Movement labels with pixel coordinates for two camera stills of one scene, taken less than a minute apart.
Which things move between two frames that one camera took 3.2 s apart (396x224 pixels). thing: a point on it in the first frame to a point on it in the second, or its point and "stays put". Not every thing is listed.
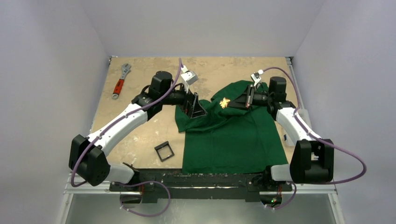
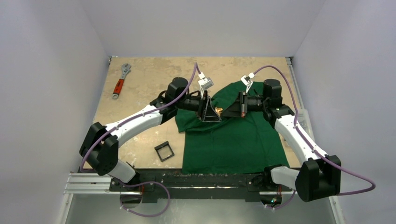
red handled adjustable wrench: x=126 y=68 stays put
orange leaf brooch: x=224 y=102 to x=218 y=110
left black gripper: x=192 y=108 to x=206 y=112
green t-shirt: x=230 y=140 stays put
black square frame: x=159 y=147 stays put
